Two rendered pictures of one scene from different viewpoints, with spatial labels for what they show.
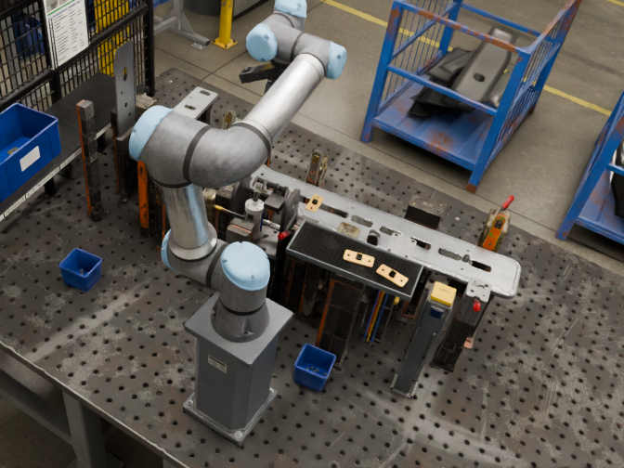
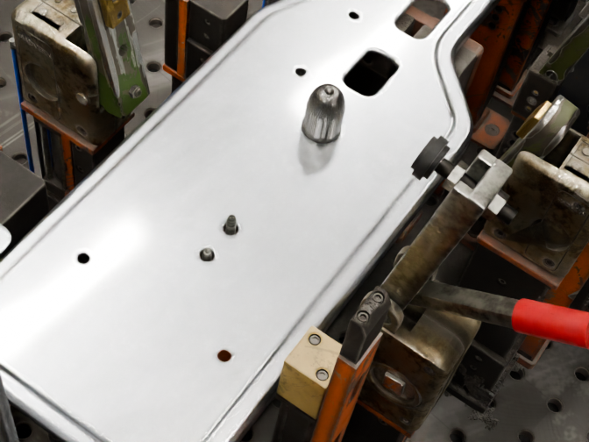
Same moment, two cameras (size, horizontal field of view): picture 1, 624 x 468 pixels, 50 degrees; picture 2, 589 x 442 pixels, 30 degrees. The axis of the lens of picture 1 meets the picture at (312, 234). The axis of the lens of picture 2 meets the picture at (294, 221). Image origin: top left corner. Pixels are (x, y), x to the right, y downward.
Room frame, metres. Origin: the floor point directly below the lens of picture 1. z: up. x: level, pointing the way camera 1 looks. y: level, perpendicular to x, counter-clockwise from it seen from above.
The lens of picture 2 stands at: (1.70, 0.90, 1.71)
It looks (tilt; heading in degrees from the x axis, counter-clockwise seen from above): 57 degrees down; 281
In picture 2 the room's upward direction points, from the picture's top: 11 degrees clockwise
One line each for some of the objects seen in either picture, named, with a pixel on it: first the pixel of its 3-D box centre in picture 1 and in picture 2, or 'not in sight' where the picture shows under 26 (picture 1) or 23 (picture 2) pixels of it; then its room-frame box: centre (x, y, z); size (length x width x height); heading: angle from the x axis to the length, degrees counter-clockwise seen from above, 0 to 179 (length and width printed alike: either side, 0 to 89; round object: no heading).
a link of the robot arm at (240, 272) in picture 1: (241, 274); not in sight; (1.10, 0.15, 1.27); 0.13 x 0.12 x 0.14; 73
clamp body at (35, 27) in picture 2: not in sight; (81, 145); (2.02, 0.36, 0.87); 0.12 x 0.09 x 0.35; 166
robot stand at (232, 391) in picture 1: (235, 363); not in sight; (1.10, 0.14, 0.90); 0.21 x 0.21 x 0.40; 67
